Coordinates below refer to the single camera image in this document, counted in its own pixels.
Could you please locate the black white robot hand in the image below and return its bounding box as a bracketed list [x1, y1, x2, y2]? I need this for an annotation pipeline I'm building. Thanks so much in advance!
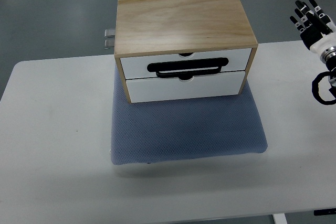
[290, 0, 335, 50]

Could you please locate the black metal drawer handle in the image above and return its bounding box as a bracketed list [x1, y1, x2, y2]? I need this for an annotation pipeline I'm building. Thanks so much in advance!
[147, 57, 229, 80]

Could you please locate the white drawer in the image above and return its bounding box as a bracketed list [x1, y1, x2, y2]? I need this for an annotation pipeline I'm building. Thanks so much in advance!
[126, 71, 245, 103]
[121, 48, 251, 79]

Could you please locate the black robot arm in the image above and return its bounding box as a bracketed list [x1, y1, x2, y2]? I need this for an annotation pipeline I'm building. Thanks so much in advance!
[320, 46, 335, 87]

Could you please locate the wooden drawer cabinet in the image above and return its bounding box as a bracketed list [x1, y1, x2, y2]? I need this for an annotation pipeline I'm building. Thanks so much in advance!
[114, 0, 258, 103]

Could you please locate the black table control panel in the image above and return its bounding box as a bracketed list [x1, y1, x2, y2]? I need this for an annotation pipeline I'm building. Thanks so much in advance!
[313, 208, 336, 216]

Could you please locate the white table leg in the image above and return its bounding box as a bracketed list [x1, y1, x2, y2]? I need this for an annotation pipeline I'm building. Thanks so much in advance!
[272, 213, 288, 224]

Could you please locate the blue-grey mesh cushion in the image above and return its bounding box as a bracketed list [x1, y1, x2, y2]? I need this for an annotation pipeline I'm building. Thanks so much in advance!
[110, 73, 268, 165]

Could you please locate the grey metal table clamp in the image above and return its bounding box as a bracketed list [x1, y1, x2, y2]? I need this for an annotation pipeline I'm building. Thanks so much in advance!
[104, 28, 116, 49]

